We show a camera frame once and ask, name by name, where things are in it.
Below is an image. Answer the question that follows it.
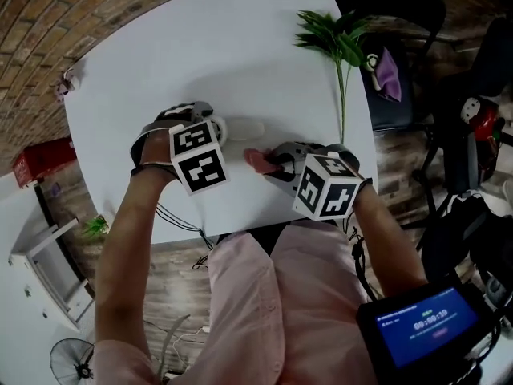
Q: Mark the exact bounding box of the person's pink shirt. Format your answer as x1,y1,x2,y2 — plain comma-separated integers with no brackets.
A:
93,218,378,385

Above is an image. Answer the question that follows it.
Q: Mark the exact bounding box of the black folding chair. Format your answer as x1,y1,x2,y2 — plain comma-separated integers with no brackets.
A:
325,0,448,132

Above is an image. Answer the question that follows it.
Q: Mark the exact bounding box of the purple cloth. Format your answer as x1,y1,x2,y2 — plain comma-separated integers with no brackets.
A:
376,47,403,103

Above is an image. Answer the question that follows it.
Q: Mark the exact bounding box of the black office chair with headrest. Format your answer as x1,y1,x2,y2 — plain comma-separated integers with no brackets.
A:
414,15,513,201

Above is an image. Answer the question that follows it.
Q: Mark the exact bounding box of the person's left hand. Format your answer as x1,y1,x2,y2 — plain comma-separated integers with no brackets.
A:
139,130,178,168

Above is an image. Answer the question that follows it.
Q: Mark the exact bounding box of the white side table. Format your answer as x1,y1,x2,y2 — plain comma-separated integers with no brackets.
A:
7,218,95,333

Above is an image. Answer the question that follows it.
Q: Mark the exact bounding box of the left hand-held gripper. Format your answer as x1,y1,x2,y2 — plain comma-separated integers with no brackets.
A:
167,101,232,197

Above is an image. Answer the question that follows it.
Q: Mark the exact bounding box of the red box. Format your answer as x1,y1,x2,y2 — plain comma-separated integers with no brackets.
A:
11,136,79,188

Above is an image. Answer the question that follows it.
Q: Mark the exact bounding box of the black floor fan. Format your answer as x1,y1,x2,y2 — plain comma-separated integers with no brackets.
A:
49,338,98,385

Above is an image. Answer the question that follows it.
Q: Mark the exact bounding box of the small pink potted plant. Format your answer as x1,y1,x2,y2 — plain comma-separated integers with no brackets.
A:
53,67,87,98

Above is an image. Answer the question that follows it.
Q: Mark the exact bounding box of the small white handheld fan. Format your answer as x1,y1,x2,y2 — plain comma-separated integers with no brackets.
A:
365,53,382,92

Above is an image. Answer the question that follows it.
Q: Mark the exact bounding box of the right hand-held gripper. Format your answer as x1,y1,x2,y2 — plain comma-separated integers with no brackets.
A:
263,141,366,221

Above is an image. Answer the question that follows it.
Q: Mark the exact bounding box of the red and white helmet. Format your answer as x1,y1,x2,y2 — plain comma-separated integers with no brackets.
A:
458,95,500,144

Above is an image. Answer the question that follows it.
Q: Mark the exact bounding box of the pink wiping cloth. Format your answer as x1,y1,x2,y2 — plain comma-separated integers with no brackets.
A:
243,147,284,176

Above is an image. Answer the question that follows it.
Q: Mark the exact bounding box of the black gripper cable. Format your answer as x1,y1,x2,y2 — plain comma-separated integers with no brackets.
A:
349,213,378,301
155,201,214,270

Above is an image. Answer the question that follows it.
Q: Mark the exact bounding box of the small green potted plant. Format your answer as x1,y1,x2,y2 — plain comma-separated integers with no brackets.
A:
81,213,111,238

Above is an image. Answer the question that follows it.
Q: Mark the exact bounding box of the green leafy artificial branch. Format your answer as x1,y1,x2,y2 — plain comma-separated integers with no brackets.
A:
293,9,372,144

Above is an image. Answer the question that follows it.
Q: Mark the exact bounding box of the person's right forearm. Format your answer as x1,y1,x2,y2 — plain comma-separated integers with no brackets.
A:
352,180,428,301

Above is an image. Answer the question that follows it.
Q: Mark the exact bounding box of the black tablet with blue screen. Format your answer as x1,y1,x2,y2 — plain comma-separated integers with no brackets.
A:
356,282,495,381

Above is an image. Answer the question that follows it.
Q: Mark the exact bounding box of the black wrist band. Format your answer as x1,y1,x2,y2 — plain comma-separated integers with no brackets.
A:
129,161,178,184

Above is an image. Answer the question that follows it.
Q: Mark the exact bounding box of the person's left forearm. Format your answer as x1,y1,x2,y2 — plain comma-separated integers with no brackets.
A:
94,170,190,349

